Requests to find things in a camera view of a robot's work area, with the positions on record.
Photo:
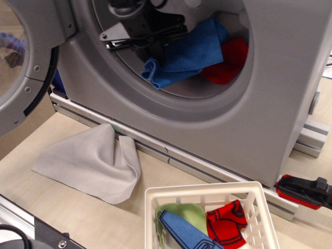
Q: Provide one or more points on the red cloth in drum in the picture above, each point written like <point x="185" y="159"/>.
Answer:
<point x="234" y="55"/>

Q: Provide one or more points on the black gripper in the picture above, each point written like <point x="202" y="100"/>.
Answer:
<point x="142" y="24"/>

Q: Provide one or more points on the blue object behind door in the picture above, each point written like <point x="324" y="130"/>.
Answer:
<point x="12" y="50"/>

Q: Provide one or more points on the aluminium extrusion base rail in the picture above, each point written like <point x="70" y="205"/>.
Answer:
<point x="181" y="155"/>

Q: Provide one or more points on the green and blue cloth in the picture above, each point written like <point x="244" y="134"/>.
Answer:
<point x="186" y="223"/>

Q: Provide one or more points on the white plastic laundry basket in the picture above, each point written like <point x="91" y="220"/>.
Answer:
<point x="259" y="232"/>

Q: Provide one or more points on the aluminium frame rail front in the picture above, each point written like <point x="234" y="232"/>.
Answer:
<point x="12" y="214"/>

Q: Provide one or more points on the red patterned cloth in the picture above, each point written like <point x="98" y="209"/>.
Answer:
<point x="224" y="225"/>

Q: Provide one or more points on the black bracket with cable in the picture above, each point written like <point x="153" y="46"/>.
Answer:
<point x="21" y="234"/>

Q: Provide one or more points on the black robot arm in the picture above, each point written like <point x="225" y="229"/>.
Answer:
<point x="143" y="28"/>

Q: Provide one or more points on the red and black clamp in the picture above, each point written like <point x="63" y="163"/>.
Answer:
<point x="311" y="194"/>

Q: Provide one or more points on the grey cloth on table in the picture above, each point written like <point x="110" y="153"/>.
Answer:
<point x="92" y="163"/>

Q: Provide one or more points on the round washing machine door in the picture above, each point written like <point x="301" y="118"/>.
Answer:
<point x="23" y="87"/>

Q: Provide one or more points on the grey toy washing machine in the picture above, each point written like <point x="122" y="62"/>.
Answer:
<point x="288" y="46"/>

